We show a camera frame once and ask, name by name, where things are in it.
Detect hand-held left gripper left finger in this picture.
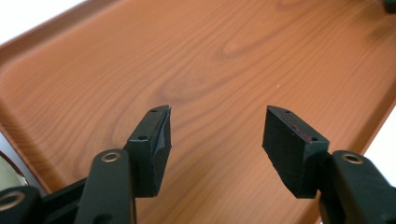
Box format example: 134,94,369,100
123,105,173,199

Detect round bowl with dark rim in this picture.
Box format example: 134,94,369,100
0,150,30,191

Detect wood-grain brown tray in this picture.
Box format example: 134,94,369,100
0,0,396,224

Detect dark object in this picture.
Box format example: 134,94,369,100
382,0,396,14

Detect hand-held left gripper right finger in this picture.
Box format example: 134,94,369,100
262,105,331,200

